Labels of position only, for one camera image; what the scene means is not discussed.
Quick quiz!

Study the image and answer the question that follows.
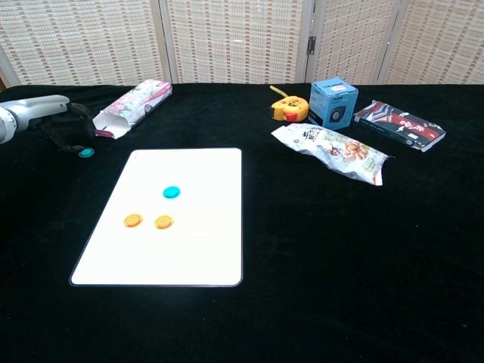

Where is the white rectangular board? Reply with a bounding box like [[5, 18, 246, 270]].
[[69, 147, 244, 288]]

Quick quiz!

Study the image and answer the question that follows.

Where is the dark box with red print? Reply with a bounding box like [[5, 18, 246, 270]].
[[353, 100, 447, 153]]

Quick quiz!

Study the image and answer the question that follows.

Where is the woven folding screen panel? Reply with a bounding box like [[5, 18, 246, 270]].
[[0, 0, 169, 87], [377, 0, 484, 85], [306, 0, 402, 85], [158, 0, 315, 85]]

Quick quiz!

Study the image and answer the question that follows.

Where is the silver snack bag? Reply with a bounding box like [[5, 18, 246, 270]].
[[270, 123, 390, 187]]

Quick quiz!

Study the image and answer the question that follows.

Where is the black velvet tablecloth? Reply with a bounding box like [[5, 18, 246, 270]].
[[0, 82, 484, 363]]

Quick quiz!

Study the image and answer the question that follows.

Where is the blue speaker carton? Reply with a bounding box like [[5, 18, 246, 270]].
[[309, 76, 359, 131]]

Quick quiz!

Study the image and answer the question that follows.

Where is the yellow tape measure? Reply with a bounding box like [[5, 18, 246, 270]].
[[269, 85, 310, 123]]

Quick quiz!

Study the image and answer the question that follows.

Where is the floral pink paper box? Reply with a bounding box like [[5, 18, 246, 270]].
[[92, 79, 173, 140]]

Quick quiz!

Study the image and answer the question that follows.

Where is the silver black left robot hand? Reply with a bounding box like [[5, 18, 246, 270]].
[[2, 94, 96, 154]]

